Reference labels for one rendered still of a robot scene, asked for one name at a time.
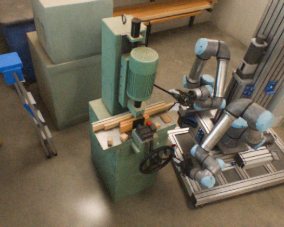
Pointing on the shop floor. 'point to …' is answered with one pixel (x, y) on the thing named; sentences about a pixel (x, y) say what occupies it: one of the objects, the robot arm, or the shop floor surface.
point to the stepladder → (6, 67)
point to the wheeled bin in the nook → (17, 31)
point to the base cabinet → (121, 170)
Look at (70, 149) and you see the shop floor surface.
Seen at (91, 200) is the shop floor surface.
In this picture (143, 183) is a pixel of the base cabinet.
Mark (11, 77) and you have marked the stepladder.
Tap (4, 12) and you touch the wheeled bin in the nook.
